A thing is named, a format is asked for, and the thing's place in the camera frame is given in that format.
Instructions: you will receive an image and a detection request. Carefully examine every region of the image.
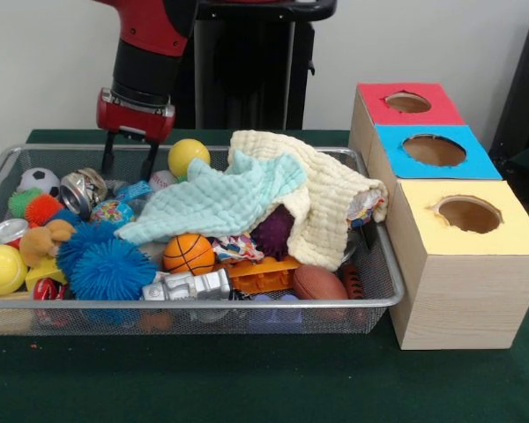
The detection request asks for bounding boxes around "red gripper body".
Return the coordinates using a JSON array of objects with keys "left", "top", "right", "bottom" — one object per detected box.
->
[{"left": 95, "top": 87, "right": 176, "bottom": 145}]

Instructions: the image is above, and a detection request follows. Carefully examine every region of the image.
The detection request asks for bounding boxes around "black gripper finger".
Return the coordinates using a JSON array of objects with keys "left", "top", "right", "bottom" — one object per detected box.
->
[
  {"left": 101, "top": 130, "right": 115, "bottom": 174},
  {"left": 139, "top": 141, "right": 160, "bottom": 182}
]

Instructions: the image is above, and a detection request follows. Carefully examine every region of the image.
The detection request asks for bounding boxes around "light blue muslin cloth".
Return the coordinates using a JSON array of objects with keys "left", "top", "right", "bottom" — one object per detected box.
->
[{"left": 114, "top": 157, "right": 309, "bottom": 244}]

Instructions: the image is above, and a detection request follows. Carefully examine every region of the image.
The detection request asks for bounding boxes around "cream muslin cloth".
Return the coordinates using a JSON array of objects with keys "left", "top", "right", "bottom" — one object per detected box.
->
[{"left": 227, "top": 130, "right": 389, "bottom": 272}]

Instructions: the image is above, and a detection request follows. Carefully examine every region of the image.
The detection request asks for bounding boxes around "silver mesh bin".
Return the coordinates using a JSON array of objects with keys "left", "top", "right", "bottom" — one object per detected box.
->
[{"left": 0, "top": 143, "right": 406, "bottom": 337}]

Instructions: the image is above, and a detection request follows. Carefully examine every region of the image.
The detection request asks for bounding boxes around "wooden box with three holes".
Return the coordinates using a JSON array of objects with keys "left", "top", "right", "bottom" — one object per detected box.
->
[{"left": 347, "top": 81, "right": 529, "bottom": 352}]

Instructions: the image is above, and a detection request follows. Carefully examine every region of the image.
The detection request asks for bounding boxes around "plain yellow ball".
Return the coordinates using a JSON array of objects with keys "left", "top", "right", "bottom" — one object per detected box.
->
[{"left": 167, "top": 138, "right": 212, "bottom": 178}]

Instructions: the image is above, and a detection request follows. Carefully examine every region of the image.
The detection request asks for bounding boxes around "crushed drink can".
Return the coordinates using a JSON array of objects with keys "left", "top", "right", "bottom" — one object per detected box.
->
[{"left": 59, "top": 167, "right": 108, "bottom": 220}]

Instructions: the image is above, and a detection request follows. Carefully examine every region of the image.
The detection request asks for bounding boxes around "small globe print ball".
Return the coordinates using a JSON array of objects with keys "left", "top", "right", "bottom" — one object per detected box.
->
[{"left": 90, "top": 198, "right": 137, "bottom": 226}]

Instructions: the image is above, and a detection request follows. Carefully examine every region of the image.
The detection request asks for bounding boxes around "orange toy basketball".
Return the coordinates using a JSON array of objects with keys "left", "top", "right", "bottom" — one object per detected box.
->
[{"left": 163, "top": 233, "right": 216, "bottom": 275}]

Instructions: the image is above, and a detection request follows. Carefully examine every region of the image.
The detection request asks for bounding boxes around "silver toy robot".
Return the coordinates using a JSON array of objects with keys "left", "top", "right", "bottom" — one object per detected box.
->
[{"left": 140, "top": 268, "right": 234, "bottom": 303}]

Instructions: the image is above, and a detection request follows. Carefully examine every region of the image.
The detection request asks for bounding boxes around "brown toy football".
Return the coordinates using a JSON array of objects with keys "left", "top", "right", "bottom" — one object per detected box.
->
[{"left": 293, "top": 263, "right": 349, "bottom": 301}]

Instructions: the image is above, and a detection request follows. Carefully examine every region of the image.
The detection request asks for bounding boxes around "dark green table cloth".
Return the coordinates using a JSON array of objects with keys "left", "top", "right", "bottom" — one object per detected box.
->
[{"left": 0, "top": 128, "right": 529, "bottom": 423}]

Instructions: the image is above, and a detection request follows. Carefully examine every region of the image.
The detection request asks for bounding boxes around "blue stringy koosh ball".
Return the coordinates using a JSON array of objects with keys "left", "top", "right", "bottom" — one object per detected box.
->
[{"left": 69, "top": 249, "right": 159, "bottom": 301}]

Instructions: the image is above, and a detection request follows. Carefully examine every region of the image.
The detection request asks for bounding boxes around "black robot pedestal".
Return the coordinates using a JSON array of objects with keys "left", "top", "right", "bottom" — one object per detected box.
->
[{"left": 175, "top": 0, "right": 339, "bottom": 130}]

